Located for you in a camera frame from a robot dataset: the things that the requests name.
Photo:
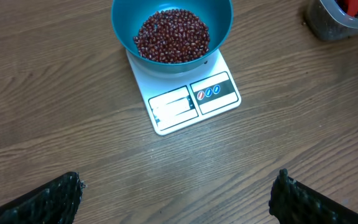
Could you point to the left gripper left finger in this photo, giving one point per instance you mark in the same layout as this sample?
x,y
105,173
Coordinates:
x,y
55,202

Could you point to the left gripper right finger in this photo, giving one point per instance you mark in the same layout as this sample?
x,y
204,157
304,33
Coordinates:
x,y
292,202

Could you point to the orange measuring scoop blue handle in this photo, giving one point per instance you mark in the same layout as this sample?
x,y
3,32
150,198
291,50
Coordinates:
x,y
351,7

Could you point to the white kitchen scale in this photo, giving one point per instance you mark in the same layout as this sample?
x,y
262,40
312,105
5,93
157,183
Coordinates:
x,y
177,100

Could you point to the blue bowl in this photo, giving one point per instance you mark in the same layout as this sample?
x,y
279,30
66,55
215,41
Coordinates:
x,y
127,17

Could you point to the red beans in bowl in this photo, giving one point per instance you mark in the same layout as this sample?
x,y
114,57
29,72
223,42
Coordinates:
x,y
173,36

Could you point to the clear plastic container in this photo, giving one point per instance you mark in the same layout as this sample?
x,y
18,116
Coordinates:
x,y
328,22

